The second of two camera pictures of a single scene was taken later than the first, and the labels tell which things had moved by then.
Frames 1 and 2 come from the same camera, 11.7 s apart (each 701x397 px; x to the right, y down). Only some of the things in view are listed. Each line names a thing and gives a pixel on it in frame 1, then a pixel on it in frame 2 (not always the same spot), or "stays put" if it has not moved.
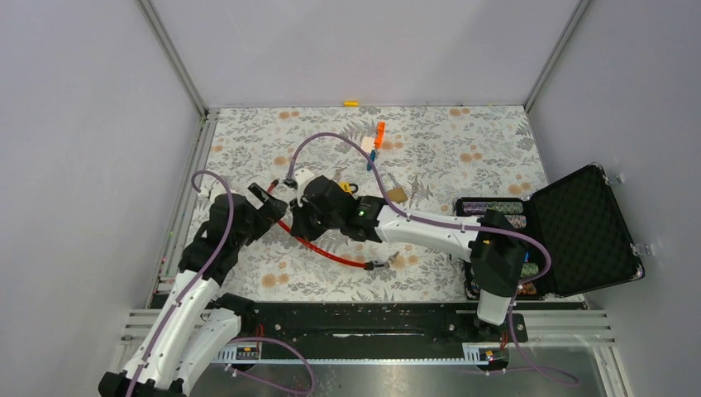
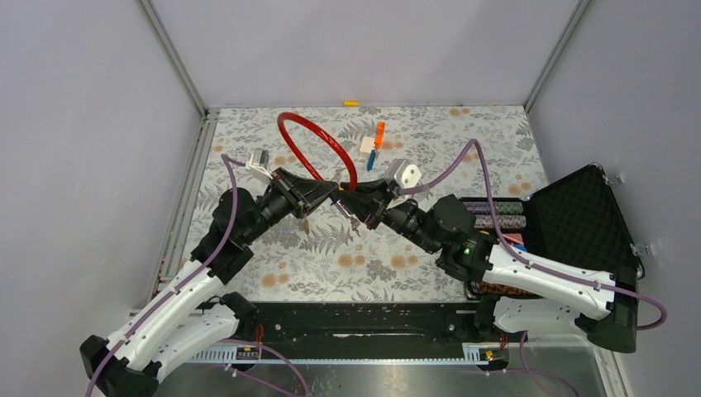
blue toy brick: (373, 154) stays put
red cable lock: (373, 265) -> (280, 121)
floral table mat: (421, 160) stays put
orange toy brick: (379, 134) stays put
